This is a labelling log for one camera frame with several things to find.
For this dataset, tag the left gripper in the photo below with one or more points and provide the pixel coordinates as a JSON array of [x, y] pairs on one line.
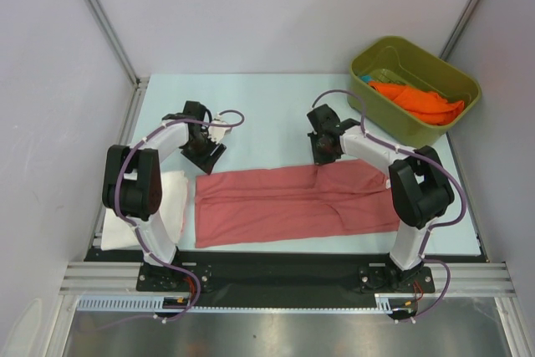
[[206, 161]]

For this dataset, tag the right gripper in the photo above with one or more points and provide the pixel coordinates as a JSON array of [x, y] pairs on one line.
[[318, 158]]

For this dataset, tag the pink t shirt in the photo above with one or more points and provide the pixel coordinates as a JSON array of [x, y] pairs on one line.
[[293, 202]]

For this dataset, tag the orange t shirt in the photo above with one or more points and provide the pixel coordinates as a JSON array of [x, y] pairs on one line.
[[427, 106]]

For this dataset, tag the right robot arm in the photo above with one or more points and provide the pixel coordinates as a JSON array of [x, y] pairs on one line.
[[420, 186]]

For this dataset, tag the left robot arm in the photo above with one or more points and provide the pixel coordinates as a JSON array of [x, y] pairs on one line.
[[132, 186]]

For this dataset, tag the teal t shirt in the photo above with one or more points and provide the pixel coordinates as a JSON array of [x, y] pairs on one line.
[[366, 78]]

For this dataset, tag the olive green plastic bin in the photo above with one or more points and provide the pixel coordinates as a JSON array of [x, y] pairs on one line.
[[395, 60]]

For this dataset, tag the folded white t shirt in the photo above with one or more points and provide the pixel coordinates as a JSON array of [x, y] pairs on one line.
[[117, 234]]

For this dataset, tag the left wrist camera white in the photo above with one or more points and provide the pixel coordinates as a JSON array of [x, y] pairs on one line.
[[218, 129]]

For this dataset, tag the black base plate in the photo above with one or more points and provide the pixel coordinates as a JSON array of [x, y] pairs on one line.
[[282, 280]]

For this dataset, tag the white slotted cable duct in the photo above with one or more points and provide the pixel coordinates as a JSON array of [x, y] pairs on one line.
[[168, 305]]

